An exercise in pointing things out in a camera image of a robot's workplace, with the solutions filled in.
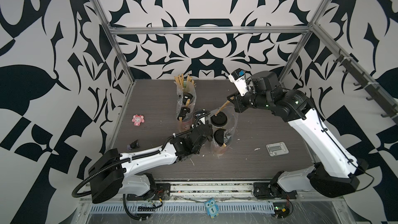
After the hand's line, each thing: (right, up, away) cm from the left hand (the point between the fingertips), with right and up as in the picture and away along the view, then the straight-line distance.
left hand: (207, 119), depth 78 cm
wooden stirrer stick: (-10, +8, +5) cm, 14 cm away
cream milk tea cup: (+6, -1, +2) cm, 6 cm away
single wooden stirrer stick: (-13, +1, -2) cm, 13 cm away
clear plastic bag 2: (+10, -3, +2) cm, 10 cm away
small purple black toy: (-41, -16, +8) cm, 44 cm away
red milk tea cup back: (+5, -7, -5) cm, 10 cm away
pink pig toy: (-42, -2, +17) cm, 45 cm away
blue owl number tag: (+2, -38, -9) cm, 39 cm away
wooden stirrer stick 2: (+7, -9, -12) cm, 16 cm away
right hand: (+7, +12, -14) cm, 20 cm away
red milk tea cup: (-11, +12, +11) cm, 19 cm away
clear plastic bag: (-14, +8, +2) cm, 16 cm away
